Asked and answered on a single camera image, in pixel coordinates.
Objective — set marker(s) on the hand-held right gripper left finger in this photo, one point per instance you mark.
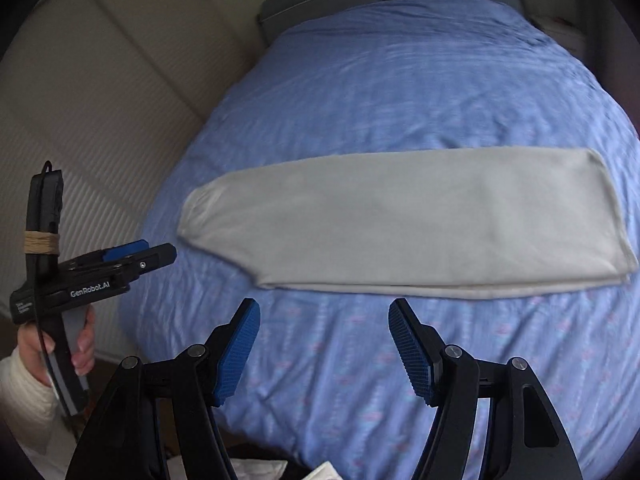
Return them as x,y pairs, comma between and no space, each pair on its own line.
239,355

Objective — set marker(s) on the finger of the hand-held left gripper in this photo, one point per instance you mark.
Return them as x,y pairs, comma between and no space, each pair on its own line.
157,257
127,249

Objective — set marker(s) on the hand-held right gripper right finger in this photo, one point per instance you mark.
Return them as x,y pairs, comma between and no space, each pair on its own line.
409,350

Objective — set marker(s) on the cream towel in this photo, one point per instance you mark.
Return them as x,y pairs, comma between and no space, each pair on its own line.
400,225

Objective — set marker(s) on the person's left forearm white sleeve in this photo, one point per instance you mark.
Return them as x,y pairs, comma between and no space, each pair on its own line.
22,410

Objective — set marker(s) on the person's left hand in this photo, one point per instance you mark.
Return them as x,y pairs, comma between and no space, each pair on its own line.
85,345

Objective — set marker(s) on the white paper sheet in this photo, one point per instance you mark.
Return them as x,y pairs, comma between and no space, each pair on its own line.
260,471
327,472

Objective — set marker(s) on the blue floral bed blanket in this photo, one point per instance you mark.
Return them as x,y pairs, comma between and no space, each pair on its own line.
390,85

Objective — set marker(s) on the grey upholstered headboard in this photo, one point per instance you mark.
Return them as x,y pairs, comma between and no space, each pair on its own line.
320,5

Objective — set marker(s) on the white bedside object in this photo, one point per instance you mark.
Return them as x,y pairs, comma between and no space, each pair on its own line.
567,30

